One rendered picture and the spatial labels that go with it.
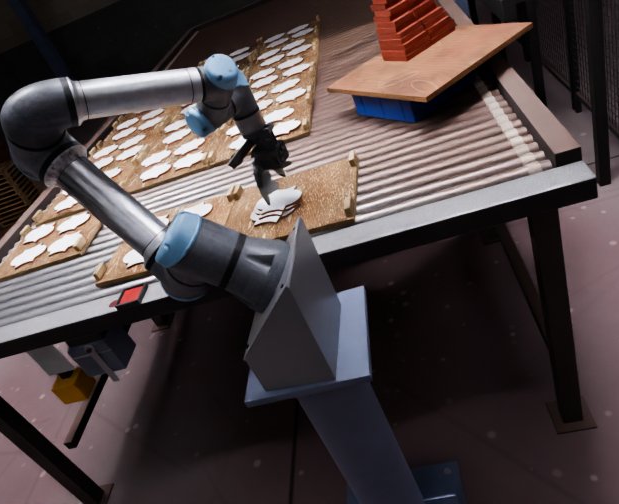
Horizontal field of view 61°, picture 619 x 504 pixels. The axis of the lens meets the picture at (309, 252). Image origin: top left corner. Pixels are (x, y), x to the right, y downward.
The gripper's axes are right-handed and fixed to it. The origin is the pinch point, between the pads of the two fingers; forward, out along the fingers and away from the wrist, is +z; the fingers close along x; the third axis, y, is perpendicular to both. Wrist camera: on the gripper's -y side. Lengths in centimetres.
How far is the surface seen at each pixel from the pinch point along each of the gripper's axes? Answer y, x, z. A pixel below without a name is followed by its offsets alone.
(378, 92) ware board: 25.6, 42.0, -5.1
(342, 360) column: 29, -54, 12
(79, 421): -114, -31, 71
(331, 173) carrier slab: 12.3, 13.8, 5.2
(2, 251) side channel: -129, 3, 5
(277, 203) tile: 0.4, -2.6, 2.5
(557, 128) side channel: 75, 11, 4
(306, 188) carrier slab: 5.7, 7.5, 5.1
